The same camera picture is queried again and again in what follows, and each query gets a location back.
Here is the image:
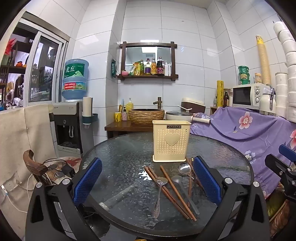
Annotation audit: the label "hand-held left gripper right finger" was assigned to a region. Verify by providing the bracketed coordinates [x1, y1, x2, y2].
[192, 156, 271, 241]

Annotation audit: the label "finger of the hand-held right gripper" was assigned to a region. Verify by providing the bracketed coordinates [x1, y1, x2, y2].
[265, 154, 294, 181]
[278, 145, 296, 160]

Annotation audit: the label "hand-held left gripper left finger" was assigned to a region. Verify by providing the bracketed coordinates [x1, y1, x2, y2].
[25, 157, 103, 241]

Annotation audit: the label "grey plastic spoon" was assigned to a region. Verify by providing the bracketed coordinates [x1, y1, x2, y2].
[171, 175, 200, 215]

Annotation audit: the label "round bowl steel spoon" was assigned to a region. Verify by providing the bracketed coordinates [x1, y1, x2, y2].
[178, 162, 195, 181]

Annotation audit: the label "brown wooden chopstick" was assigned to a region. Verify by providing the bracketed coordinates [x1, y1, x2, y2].
[144, 166, 192, 220]
[147, 166, 194, 219]
[160, 165, 197, 221]

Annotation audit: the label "patterned handle steel spoon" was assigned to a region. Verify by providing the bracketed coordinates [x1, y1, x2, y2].
[153, 177, 169, 219]

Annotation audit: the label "cream perforated utensil holder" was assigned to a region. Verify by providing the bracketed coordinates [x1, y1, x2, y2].
[152, 120, 192, 163]

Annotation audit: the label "white kettle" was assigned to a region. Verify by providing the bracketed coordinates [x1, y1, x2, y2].
[259, 85, 277, 116]

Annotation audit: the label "purple floral cloth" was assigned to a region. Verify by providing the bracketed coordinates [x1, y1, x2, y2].
[190, 106, 296, 198]

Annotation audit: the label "wooden chair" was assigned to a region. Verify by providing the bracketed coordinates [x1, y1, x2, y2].
[23, 149, 82, 186]

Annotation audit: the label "dark wooden counter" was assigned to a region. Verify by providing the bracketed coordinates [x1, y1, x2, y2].
[104, 120, 167, 140]

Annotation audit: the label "grey water dispenser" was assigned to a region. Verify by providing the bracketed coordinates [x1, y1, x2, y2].
[52, 101, 94, 158]

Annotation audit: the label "white microwave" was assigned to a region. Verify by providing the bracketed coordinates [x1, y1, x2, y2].
[232, 84, 269, 110]

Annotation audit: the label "white paper cup dispenser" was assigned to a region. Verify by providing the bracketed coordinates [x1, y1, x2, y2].
[82, 97, 99, 130]

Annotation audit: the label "white pan with lid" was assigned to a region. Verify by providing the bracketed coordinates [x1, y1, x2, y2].
[166, 110, 211, 125]

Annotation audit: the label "beige cloth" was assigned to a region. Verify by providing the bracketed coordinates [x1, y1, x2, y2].
[0, 104, 59, 233]

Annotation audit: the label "white brown rice cooker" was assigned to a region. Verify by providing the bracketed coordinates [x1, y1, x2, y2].
[181, 97, 205, 112]

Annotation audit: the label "stack of white paper rolls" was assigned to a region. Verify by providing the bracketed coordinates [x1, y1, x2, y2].
[273, 21, 296, 124]

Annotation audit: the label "woven pattern basin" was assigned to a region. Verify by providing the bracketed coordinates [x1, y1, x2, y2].
[128, 108, 165, 126]

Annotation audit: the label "stacked green tubs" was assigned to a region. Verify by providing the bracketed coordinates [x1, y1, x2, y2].
[238, 65, 250, 85]

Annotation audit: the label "yellow roll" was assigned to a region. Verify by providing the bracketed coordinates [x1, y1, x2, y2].
[216, 80, 224, 108]

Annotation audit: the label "stack of yellow paper cups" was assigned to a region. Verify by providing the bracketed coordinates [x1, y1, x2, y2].
[255, 35, 272, 86]

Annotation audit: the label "bronze faucet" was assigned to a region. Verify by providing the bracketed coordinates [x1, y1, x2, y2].
[153, 97, 165, 110]

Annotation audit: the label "blue water jug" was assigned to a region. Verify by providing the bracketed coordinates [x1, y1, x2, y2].
[61, 58, 90, 102]

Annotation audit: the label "sliding window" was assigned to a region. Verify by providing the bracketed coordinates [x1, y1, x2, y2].
[24, 20, 70, 104]

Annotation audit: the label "row of condiment bottles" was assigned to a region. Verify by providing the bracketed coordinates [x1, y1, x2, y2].
[129, 57, 173, 77]

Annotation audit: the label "dark wooden display shelf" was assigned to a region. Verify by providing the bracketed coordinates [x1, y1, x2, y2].
[0, 23, 35, 107]

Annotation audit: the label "wooden framed mirror shelf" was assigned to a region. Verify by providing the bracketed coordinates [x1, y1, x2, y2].
[119, 41, 179, 81]

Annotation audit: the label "red flower decoration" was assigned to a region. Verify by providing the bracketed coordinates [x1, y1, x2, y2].
[4, 38, 17, 56]

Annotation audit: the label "black power adapter with cables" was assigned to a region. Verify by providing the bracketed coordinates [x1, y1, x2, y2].
[43, 158, 75, 179]

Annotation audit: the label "white cable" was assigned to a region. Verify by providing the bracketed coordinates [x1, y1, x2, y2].
[1, 173, 36, 214]

